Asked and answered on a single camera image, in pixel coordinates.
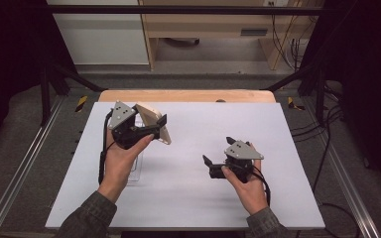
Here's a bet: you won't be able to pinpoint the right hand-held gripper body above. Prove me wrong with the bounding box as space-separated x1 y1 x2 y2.
208 140 265 184

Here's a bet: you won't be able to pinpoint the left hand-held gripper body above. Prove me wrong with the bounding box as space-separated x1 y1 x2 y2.
106 100 147 151

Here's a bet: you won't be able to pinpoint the clear plastic box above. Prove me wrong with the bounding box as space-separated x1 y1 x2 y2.
126 119 147 183

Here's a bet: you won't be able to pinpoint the person's right hand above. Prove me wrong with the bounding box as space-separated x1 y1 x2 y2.
220 142 270 216

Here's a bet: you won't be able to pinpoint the person's left hand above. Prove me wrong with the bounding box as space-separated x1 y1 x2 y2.
96 133 156 203

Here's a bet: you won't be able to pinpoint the yellow black floor tape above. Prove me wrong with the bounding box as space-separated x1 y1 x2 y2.
74 95 89 114
287 96 307 112

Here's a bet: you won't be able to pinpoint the black metal stand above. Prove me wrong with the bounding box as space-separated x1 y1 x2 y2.
39 60 109 127
260 61 327 127

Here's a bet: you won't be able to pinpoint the white cabinet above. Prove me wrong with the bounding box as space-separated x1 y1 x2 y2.
46 0 150 65

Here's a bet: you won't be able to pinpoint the black chair base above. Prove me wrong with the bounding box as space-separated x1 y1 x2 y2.
163 37 200 47

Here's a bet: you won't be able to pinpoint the black metal crossbar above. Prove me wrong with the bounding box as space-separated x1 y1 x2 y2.
44 4 331 16

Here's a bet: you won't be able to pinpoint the light wooden desk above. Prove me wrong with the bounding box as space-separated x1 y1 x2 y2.
138 0 312 71

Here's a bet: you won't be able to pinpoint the black curtain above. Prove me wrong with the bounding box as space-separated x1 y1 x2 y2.
299 0 381 192
0 0 77 157

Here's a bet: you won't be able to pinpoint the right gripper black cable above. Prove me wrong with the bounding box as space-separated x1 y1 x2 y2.
250 164 272 208

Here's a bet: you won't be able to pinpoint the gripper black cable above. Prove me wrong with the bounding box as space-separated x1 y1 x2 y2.
97 110 117 185
250 164 272 208

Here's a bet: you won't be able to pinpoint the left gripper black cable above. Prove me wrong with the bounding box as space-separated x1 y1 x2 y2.
97 110 117 185

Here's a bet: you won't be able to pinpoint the black floor cables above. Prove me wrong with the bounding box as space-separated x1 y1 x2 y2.
290 82 361 238

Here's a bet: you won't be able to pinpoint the aluminium floor rail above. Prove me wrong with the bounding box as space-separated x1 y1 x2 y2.
301 95 381 238
0 95 65 238

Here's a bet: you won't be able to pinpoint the bundle of desk cables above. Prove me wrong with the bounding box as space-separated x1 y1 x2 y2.
270 3 312 71

